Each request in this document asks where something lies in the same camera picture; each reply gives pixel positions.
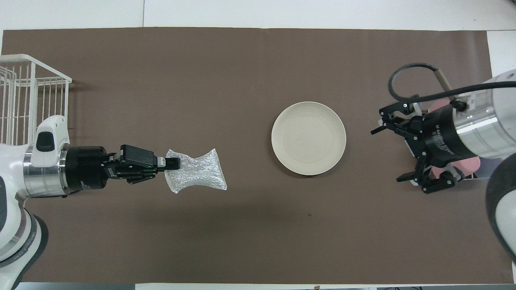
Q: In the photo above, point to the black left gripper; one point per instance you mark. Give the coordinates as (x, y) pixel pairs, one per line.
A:
(86, 169)

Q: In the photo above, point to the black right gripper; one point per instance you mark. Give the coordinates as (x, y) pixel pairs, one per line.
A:
(441, 135)

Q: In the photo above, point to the silver mesh sponge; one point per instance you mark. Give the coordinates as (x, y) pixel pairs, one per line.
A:
(201, 173)

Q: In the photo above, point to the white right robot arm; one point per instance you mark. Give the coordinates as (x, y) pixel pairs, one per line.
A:
(483, 125)

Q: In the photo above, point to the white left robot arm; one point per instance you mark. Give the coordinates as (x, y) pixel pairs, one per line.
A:
(12, 225)

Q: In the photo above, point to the cream round plate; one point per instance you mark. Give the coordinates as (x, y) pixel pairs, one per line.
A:
(308, 139)

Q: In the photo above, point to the pink plastic cup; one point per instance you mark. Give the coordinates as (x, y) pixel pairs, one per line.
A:
(439, 108)
(471, 165)

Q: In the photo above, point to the blue plastic cup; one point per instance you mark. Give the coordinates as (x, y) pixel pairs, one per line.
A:
(485, 169)

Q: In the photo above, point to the brown table mat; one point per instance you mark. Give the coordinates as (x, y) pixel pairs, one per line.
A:
(242, 241)

